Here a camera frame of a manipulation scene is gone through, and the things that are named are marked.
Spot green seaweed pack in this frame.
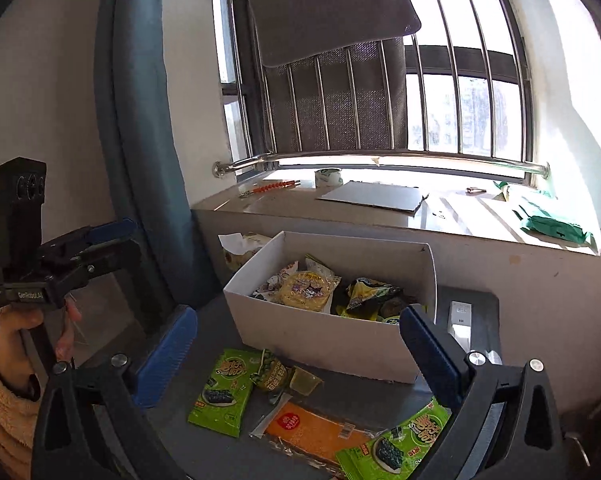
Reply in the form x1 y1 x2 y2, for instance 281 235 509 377
336 398 451 480
188 349 260 438

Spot black yellow chip bag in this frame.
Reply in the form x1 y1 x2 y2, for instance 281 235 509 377
332 276 403 321

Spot left hand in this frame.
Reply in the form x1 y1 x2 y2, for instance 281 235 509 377
0 295 82 394

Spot cream fleece left sleeve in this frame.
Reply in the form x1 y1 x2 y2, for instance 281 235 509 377
0 378 40 479

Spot white remote control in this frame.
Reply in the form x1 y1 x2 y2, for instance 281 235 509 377
448 301 473 353

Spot teal curtain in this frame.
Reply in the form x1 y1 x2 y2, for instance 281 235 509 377
93 0 220 309

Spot white cardboard box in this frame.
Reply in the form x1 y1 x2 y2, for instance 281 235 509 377
223 231 438 384

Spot green pea snack bag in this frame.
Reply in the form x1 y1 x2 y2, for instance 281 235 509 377
250 349 294 393

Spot orange cake bar packet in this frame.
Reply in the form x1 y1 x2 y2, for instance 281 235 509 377
250 394 375 472

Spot green cloth on sill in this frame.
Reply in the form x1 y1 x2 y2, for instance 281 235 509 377
513 202 592 246

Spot tissue pack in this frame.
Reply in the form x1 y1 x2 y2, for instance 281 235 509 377
218 233 271 272

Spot small yellow jelly cup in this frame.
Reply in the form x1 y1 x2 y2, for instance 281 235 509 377
287 366 323 396

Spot grey board on sill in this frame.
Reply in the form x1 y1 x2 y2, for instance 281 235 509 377
320 181 427 214

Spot red beaded pen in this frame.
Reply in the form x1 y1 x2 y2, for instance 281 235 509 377
240 180 301 198

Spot tape roll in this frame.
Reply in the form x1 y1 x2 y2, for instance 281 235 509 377
314 168 343 188

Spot steel window rail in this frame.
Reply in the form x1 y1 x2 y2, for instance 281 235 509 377
212 150 551 179

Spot grey towel on rail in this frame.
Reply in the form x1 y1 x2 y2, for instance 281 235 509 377
247 0 421 155

